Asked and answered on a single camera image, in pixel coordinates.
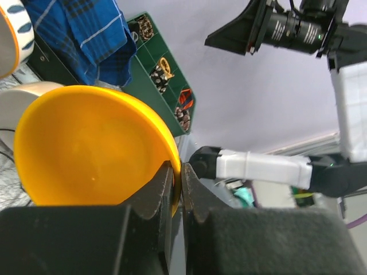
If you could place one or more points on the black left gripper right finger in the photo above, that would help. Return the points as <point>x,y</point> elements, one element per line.
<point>220,239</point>

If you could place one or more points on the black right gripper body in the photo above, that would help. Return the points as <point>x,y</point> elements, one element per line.
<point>259,26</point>

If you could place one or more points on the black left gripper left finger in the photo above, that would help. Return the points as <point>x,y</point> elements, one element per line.
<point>131,238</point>

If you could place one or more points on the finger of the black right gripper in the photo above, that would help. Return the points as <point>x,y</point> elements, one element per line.
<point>234,36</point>

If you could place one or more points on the orange ceramic bowl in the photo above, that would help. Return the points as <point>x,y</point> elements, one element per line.
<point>84,145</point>

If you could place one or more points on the white ceramic bowl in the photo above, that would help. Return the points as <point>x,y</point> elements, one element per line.
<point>14,101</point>

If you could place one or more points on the white bowl with blue leaves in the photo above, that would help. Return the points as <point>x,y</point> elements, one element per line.
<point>17,36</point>

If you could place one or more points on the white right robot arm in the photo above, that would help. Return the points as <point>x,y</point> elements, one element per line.
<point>256,103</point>

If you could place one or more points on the yellow black rolled tie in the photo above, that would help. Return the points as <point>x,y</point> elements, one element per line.
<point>164,65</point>

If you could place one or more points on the orange navy striped rolled tie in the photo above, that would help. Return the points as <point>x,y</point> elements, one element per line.
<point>186,99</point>

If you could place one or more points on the black white spotted rolled tie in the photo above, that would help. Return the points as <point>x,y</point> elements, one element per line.
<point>159,79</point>

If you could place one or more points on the green compartment tray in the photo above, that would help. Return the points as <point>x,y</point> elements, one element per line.
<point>146,58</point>

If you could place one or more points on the brown floral rolled tie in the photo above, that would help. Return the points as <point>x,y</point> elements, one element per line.
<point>146,30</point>

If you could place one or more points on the pink floral rolled tie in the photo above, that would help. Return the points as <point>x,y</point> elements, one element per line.
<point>183,117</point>

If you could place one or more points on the blue plaid shirt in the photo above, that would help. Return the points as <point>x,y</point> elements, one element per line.
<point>91,37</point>

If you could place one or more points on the black wire dish rack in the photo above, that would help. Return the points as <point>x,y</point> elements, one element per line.
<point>44,65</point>

